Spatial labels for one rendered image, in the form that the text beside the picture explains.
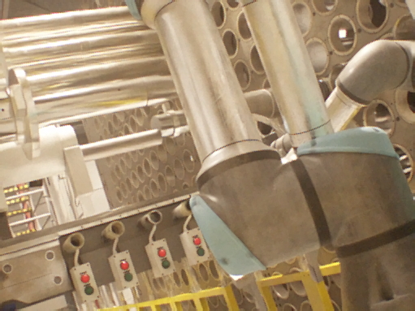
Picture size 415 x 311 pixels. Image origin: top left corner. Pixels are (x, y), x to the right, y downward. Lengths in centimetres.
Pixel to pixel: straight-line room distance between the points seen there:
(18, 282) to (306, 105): 162
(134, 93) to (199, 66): 160
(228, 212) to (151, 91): 174
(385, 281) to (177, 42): 41
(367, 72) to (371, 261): 62
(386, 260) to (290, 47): 37
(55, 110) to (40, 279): 70
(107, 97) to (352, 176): 173
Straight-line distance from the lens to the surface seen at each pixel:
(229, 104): 66
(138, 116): 636
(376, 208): 61
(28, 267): 220
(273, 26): 80
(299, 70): 81
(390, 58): 117
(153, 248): 219
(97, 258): 221
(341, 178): 60
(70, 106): 218
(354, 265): 62
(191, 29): 72
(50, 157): 241
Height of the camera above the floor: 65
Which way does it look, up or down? 9 degrees up
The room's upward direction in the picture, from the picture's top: 20 degrees counter-clockwise
